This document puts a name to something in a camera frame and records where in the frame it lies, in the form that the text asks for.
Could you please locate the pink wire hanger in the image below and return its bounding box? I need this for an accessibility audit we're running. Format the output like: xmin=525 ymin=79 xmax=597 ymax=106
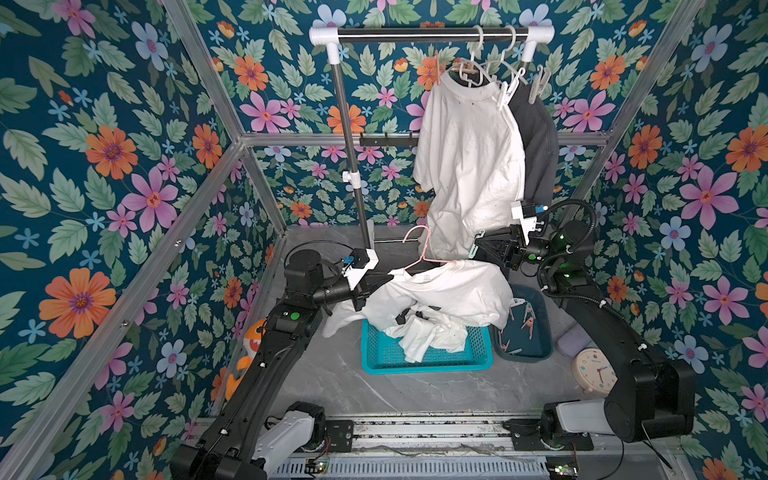
xmin=400 ymin=225 xmax=455 ymax=270

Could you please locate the white garment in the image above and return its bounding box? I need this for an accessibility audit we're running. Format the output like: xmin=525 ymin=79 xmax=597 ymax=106
xmin=413 ymin=72 xmax=525 ymax=260
xmin=322 ymin=260 xmax=516 ymax=363

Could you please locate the dark grey t-shirt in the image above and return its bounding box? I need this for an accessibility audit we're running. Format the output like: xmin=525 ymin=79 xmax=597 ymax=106
xmin=508 ymin=85 xmax=559 ymax=205

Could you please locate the white plastic hanger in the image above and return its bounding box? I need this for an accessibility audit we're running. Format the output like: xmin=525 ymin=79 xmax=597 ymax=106
xmin=448 ymin=25 xmax=497 ymax=88
xmin=498 ymin=25 xmax=528 ymax=83

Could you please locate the salmon clothespin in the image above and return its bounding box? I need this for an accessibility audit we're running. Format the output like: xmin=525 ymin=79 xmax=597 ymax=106
xmin=434 ymin=51 xmax=445 ymax=79

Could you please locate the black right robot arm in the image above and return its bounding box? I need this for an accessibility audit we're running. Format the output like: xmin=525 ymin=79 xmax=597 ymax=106
xmin=469 ymin=199 xmax=696 ymax=443

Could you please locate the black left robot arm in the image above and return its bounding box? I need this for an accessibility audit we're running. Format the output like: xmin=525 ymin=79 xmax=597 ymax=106
xmin=170 ymin=248 xmax=379 ymax=479

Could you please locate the teal laundry basket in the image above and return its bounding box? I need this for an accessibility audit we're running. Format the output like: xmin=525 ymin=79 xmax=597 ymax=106
xmin=361 ymin=320 xmax=494 ymax=375

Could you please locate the dark teal clothespin tray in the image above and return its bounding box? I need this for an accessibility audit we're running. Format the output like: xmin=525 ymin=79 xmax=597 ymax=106
xmin=491 ymin=284 xmax=553 ymax=363

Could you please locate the lavender cloth item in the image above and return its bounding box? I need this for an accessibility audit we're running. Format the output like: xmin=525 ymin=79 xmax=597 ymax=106
xmin=555 ymin=324 xmax=593 ymax=358

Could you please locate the orange shark plush toy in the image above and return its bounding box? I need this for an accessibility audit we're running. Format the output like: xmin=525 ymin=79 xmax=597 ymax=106
xmin=210 ymin=318 xmax=266 ymax=401

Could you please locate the beige round clock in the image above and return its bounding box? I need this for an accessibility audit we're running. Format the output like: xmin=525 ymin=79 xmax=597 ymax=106
xmin=572 ymin=348 xmax=617 ymax=397

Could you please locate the white steel clothes rack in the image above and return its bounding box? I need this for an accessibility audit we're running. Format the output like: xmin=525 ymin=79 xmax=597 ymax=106
xmin=309 ymin=23 xmax=556 ymax=259

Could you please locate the black wall hook rail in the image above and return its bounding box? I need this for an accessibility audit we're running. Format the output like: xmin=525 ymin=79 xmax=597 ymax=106
xmin=358 ymin=132 xmax=419 ymax=149

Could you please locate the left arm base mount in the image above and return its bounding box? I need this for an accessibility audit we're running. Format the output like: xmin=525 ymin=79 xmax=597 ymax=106
xmin=297 ymin=420 xmax=355 ymax=454

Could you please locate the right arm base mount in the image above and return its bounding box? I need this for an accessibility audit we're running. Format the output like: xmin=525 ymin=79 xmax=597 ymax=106
xmin=501 ymin=418 xmax=594 ymax=452

